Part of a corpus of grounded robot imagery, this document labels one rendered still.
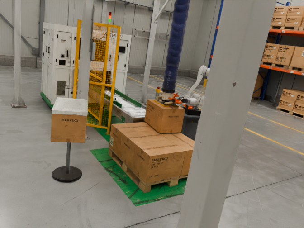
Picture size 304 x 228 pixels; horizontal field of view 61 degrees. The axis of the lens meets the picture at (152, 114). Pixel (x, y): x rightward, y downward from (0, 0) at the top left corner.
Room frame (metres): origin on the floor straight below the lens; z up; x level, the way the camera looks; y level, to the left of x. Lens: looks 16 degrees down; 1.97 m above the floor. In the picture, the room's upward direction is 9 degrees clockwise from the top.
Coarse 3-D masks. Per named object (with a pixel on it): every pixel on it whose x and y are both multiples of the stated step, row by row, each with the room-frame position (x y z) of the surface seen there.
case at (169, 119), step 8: (152, 104) 4.19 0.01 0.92; (160, 104) 4.11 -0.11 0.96; (168, 104) 4.19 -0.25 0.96; (152, 112) 4.15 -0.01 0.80; (160, 112) 3.93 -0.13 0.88; (168, 112) 3.90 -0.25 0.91; (176, 112) 3.97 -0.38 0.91; (184, 112) 4.04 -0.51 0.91; (144, 120) 4.38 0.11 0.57; (152, 120) 4.12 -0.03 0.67; (160, 120) 3.90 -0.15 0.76; (168, 120) 3.91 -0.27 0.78; (176, 120) 3.99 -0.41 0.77; (160, 128) 3.86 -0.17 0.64; (168, 128) 3.93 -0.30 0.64; (176, 128) 4.00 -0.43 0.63
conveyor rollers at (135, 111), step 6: (114, 96) 5.91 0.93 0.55; (120, 96) 6.00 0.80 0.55; (120, 102) 5.50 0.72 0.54; (126, 102) 5.58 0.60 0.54; (126, 108) 5.08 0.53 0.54; (132, 108) 5.16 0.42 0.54; (138, 108) 5.24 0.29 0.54; (132, 114) 4.68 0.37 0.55; (138, 114) 4.74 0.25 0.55; (144, 114) 4.81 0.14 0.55
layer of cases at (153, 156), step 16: (112, 128) 3.95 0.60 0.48; (128, 128) 3.90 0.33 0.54; (144, 128) 4.02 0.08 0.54; (112, 144) 3.90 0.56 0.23; (128, 144) 3.48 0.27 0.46; (144, 144) 3.36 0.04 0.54; (160, 144) 3.45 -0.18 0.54; (176, 144) 3.54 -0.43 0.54; (192, 144) 3.64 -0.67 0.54; (128, 160) 3.43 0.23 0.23; (144, 160) 3.11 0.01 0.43; (160, 160) 3.12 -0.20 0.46; (176, 160) 3.29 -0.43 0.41; (144, 176) 3.06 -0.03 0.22; (160, 176) 3.15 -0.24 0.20; (176, 176) 3.32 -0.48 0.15
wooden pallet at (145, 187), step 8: (112, 152) 3.88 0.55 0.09; (120, 160) 3.80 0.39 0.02; (128, 168) 3.47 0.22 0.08; (136, 176) 3.37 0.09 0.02; (184, 176) 3.40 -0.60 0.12; (136, 184) 3.19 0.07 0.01; (144, 184) 3.03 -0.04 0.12; (152, 184) 3.09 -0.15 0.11; (168, 184) 3.29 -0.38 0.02; (176, 184) 3.33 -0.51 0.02; (144, 192) 3.02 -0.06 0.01
